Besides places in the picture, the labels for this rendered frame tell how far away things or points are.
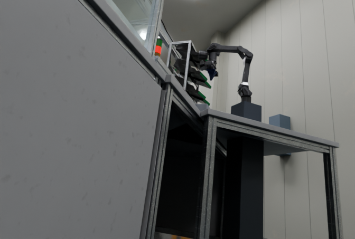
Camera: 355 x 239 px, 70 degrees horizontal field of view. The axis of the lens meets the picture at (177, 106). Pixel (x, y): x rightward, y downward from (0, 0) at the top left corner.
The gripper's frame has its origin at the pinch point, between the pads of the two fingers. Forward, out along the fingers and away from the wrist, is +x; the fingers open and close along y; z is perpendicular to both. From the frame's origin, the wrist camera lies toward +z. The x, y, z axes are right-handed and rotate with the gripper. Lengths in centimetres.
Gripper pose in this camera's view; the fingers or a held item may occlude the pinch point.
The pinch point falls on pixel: (211, 75)
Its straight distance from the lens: 177.7
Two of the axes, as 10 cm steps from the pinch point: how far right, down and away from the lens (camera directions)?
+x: -1.1, 9.4, -3.2
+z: -9.4, 0.1, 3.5
